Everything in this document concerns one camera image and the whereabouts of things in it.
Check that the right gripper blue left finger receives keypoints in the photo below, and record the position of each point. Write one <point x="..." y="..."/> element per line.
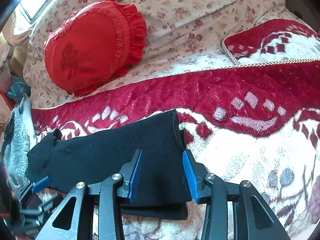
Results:
<point x="73" y="218"/>

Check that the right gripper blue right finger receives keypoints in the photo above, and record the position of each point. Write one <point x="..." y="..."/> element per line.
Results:
<point x="252" y="216"/>

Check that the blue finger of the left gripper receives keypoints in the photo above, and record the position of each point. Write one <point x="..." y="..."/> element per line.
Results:
<point x="41" y="184"/>

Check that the black knit pants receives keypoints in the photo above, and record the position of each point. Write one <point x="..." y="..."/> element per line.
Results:
<point x="161" y="190"/>

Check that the grey fleece jacket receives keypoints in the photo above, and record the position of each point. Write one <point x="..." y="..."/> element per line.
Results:
<point x="19" y="139"/>

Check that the red white plush blanket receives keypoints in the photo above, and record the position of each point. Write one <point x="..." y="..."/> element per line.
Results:
<point x="257" y="120"/>

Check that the teal plastic bag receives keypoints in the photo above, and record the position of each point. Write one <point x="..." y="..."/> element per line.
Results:
<point x="18" y="89"/>

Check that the beige curtain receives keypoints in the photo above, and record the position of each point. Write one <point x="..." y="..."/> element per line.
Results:
<point x="16" y="34"/>

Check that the red heart ruffled pillow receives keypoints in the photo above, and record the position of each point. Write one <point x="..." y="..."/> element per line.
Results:
<point x="96" y="45"/>

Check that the floral beige quilt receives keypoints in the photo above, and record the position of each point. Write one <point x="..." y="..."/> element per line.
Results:
<point x="183" y="36"/>

